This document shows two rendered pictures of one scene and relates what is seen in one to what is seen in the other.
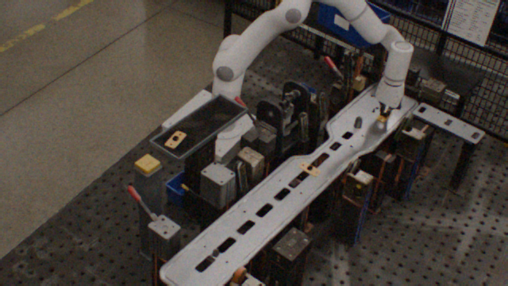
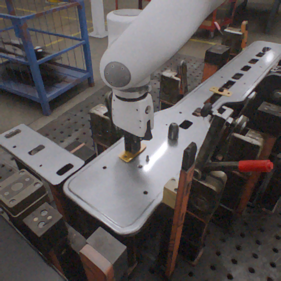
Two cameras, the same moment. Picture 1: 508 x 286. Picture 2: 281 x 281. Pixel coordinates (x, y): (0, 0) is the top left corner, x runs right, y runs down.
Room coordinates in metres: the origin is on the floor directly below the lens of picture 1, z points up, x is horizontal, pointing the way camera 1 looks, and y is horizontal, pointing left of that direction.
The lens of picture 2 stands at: (2.62, -0.47, 1.45)
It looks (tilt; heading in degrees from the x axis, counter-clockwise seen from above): 40 degrees down; 183
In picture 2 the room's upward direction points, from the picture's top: straight up
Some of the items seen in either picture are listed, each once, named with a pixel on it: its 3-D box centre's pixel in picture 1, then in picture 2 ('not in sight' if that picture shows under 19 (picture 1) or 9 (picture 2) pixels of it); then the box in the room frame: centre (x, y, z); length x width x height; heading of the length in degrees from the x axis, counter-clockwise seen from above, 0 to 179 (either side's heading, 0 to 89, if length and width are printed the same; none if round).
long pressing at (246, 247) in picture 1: (308, 173); (220, 90); (1.74, -0.21, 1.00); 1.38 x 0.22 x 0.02; 145
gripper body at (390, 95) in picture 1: (390, 90); (131, 109); (2.12, -0.52, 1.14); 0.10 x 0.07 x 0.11; 55
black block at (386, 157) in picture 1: (378, 183); not in sight; (1.89, -0.51, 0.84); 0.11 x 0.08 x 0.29; 55
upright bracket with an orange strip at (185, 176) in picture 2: (352, 94); (176, 231); (2.32, -0.41, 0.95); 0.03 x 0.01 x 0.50; 145
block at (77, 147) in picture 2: (413, 152); (85, 183); (2.10, -0.67, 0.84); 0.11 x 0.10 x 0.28; 55
